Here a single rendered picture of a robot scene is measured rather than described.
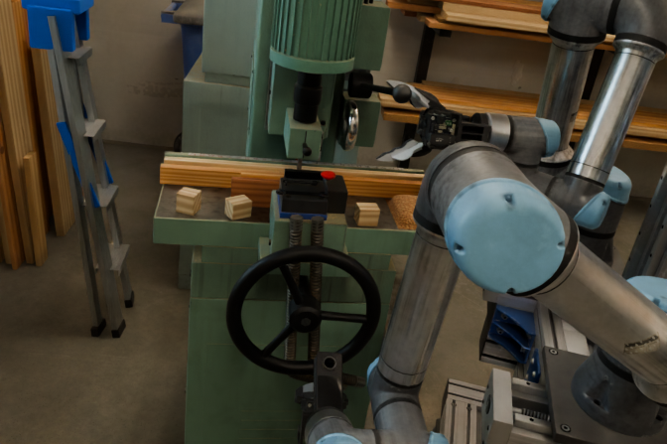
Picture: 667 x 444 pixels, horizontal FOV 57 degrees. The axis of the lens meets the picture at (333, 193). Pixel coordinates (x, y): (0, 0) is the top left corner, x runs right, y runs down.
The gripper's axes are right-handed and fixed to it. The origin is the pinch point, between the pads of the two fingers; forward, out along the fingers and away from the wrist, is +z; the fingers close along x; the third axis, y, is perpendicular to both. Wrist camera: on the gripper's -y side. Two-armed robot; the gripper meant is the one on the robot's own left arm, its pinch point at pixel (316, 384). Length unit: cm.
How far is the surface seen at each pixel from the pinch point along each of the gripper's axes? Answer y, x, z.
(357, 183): -40.1, 8.1, 23.4
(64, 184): -36, -97, 170
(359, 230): -29.2, 7.5, 11.6
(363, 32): -75, 6, 25
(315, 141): -47.1, -3.6, 14.3
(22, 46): -87, -109, 135
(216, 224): -27.5, -21.9, 10.7
